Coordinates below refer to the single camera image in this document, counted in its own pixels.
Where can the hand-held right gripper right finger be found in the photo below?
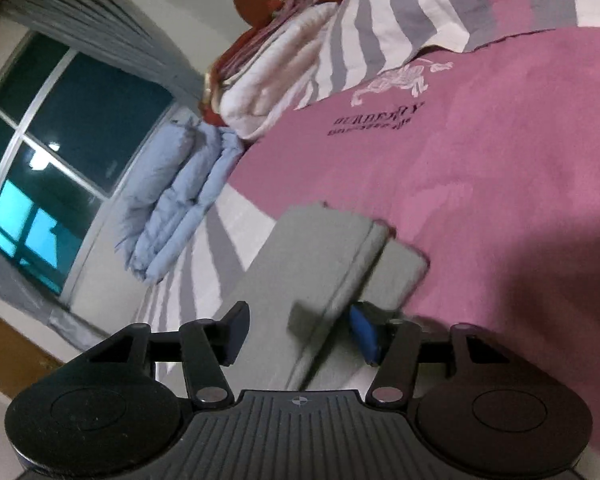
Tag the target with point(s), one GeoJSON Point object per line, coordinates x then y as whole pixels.
{"type": "Point", "coordinates": [366, 332]}

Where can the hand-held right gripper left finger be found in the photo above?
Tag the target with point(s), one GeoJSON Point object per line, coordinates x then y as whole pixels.
{"type": "Point", "coordinates": [237, 332]}

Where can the folded light blue quilt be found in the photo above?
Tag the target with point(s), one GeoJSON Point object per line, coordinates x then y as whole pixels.
{"type": "Point", "coordinates": [180, 195]}

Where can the pink printed blanket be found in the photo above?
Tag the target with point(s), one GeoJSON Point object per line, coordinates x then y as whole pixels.
{"type": "Point", "coordinates": [480, 160]}

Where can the grey pleated curtain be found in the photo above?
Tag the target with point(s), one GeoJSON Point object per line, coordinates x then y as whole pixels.
{"type": "Point", "coordinates": [110, 25]}
{"type": "Point", "coordinates": [25, 290]}

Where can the folded white pink blanket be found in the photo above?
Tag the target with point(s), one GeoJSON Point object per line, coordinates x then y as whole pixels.
{"type": "Point", "coordinates": [270, 77]}

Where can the white-framed window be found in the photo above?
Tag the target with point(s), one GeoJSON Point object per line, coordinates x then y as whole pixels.
{"type": "Point", "coordinates": [95, 110]}

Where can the folded red patterned blanket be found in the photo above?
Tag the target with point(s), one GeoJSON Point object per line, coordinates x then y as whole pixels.
{"type": "Point", "coordinates": [260, 35]}

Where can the striped bed sheet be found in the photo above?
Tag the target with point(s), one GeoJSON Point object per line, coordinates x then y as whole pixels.
{"type": "Point", "coordinates": [380, 25]}

